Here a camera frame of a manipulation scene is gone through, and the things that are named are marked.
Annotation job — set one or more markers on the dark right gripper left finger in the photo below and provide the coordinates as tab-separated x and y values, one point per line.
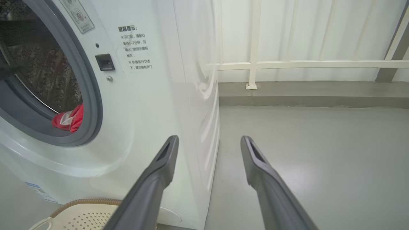
150	191

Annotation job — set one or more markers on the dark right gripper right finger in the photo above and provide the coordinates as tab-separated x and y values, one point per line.
271	198

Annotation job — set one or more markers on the red garment with white trim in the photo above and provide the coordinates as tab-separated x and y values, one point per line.
75	121

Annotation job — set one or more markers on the cream perforated laundry basket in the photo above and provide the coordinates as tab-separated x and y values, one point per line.
83	217

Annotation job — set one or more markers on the white washing machine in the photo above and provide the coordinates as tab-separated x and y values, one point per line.
143	111

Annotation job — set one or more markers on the grey rubber door gasket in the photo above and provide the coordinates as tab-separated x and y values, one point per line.
91	105

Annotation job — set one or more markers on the black door latch socket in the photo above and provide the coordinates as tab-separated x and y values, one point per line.
104	62

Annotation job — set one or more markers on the round white filter cover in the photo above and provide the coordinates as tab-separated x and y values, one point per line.
169	217

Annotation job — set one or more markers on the blue energy label sticker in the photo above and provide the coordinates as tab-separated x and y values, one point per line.
40	191

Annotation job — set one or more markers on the white metal railing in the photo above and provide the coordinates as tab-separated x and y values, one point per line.
287	65

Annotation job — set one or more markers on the printed text notice sticker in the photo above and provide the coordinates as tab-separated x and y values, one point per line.
135	48

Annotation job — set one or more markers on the steel perforated drum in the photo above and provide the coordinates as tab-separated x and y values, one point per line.
41	64

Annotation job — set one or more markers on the grey warning sticker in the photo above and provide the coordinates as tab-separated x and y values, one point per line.
78	16

